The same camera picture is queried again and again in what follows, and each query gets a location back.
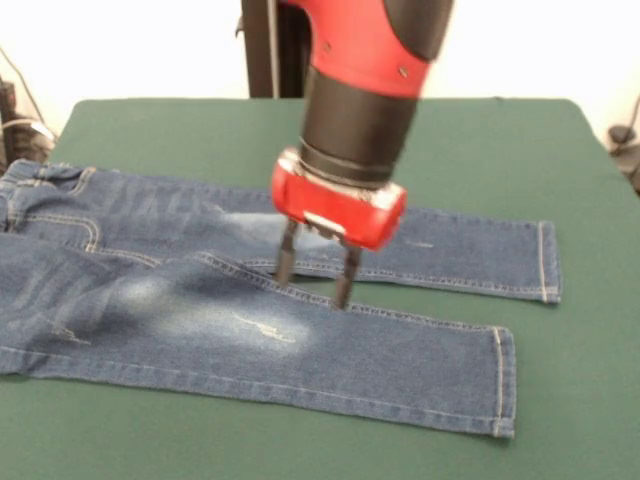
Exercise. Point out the blue denim jeans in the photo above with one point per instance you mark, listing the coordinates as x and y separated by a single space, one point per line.
200 310

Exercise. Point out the dark green table cloth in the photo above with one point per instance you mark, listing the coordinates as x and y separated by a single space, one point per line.
150 440

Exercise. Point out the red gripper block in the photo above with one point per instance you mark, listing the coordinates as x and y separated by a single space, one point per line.
340 210

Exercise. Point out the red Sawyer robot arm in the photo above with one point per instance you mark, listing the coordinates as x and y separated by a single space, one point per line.
365 85

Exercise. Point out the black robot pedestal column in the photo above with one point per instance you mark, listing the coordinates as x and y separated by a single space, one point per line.
275 50

